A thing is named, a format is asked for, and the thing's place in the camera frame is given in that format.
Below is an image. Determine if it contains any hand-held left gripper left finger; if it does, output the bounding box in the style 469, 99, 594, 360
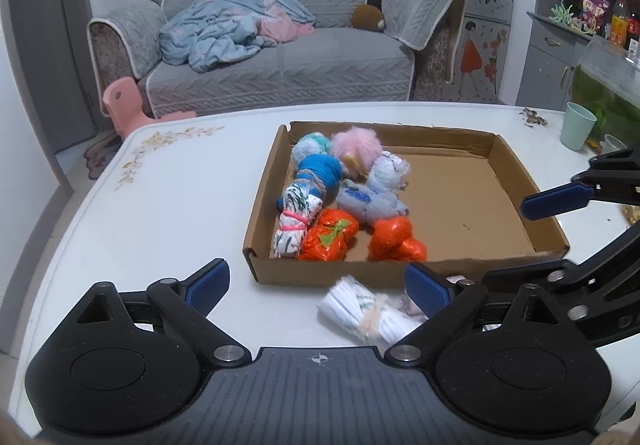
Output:
75, 257, 251, 367

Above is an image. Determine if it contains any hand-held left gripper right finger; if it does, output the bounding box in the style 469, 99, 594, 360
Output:
382, 262, 571, 367

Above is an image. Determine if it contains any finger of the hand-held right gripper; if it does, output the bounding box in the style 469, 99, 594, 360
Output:
482, 224, 640, 350
521, 149, 640, 221

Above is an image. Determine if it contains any plain orange bundle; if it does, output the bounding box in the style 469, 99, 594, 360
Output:
368, 216, 428, 262

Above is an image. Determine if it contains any white striped cloth roll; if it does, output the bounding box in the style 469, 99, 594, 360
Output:
317, 276, 426, 343

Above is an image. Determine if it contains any shallow cardboard box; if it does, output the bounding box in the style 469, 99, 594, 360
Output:
242, 121, 571, 286

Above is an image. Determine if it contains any grey blue sock bundle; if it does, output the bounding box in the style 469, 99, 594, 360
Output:
336, 179, 409, 226

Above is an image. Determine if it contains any white floral cloth bundle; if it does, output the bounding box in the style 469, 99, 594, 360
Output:
272, 180, 324, 259

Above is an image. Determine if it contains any orange bundle green bow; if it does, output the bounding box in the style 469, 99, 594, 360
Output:
297, 208, 361, 262

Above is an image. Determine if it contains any white lavender cloth bundle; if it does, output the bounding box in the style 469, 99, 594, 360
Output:
367, 152, 412, 194

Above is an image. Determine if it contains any blue yarn bundle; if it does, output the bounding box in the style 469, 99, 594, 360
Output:
297, 154, 344, 201

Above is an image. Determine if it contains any pink fluffy ball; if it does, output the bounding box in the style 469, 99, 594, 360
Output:
331, 128, 384, 176

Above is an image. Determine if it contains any teal white bubble wrap bundle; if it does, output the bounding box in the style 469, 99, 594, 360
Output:
292, 132, 332, 167

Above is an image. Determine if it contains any light green cup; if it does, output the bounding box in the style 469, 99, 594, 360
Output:
560, 102, 598, 150

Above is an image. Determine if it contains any clear plastic cup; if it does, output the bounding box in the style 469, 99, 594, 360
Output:
597, 134, 628, 156

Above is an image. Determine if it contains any pile of seed shells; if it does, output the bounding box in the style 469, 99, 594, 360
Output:
517, 108, 549, 128

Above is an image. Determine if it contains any glass fish tank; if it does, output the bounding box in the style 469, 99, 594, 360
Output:
570, 32, 640, 146

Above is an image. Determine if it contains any grey cabinet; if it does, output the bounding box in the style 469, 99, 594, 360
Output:
515, 12, 593, 108

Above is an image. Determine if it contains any floor rug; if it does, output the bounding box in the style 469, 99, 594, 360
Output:
82, 130, 123, 181

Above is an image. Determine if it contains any flower-decorated refrigerator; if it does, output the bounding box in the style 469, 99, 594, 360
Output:
406, 0, 516, 103

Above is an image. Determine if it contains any green plant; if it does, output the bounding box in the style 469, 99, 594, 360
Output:
548, 0, 583, 28

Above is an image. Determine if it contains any orange drink bottle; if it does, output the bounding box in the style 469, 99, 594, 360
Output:
610, 0, 630, 43

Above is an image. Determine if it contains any purple snack bag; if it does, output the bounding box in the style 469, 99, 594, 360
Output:
579, 0, 611, 35

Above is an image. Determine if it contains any pink plastic chair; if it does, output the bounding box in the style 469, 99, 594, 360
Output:
102, 79, 197, 136

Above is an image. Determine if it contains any grey sofa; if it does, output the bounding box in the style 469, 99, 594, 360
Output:
87, 0, 467, 118

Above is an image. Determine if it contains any grey knitted throw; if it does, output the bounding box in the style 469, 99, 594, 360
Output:
381, 0, 467, 51

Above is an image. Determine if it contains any light blue blanket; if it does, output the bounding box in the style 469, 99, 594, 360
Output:
159, 0, 317, 73

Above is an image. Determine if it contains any brown plush toy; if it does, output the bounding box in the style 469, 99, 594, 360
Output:
350, 4, 386, 32

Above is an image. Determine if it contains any pink cloth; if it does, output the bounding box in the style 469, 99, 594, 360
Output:
257, 18, 315, 44

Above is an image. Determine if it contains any grey door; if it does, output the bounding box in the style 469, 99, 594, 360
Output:
7, 0, 98, 151

